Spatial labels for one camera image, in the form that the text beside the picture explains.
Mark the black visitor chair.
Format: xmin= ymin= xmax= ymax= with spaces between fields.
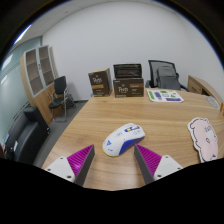
xmin=48 ymin=75 xmax=75 ymax=123

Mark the white and blue computer mouse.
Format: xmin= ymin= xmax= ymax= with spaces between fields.
xmin=101 ymin=122 xmax=146 ymax=158

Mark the black mesh office chair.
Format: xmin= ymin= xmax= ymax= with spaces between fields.
xmin=144 ymin=59 xmax=189 ymax=92

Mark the grey backpack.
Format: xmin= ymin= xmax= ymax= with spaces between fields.
xmin=155 ymin=65 xmax=182 ymax=91

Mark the wide brown cardboard box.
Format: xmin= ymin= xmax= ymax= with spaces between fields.
xmin=112 ymin=77 xmax=145 ymax=98

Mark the black cardboard box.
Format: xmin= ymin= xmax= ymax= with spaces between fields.
xmin=112 ymin=63 xmax=143 ymax=80

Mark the wooden side desk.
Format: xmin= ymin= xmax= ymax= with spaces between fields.
xmin=187 ymin=75 xmax=224 ymax=108

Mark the tall brown cardboard box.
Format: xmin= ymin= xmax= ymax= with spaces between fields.
xmin=87 ymin=68 xmax=113 ymax=98

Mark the black leather sofa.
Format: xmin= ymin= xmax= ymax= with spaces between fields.
xmin=3 ymin=106 xmax=51 ymax=166

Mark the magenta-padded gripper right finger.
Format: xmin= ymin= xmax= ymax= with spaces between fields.
xmin=133 ymin=144 xmax=184 ymax=185

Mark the pink pig-shaped mouse pad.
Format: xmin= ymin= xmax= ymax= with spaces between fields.
xmin=187 ymin=116 xmax=219 ymax=164

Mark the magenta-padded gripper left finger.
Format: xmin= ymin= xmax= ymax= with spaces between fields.
xmin=44 ymin=144 xmax=96 ymax=187

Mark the ceiling light panel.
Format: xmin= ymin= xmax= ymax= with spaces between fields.
xmin=13 ymin=23 xmax=33 ymax=46

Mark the white sticker sheet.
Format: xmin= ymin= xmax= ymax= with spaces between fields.
xmin=146 ymin=88 xmax=185 ymax=103

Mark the wooden shelf cabinet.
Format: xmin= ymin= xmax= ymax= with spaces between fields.
xmin=19 ymin=44 xmax=59 ymax=126

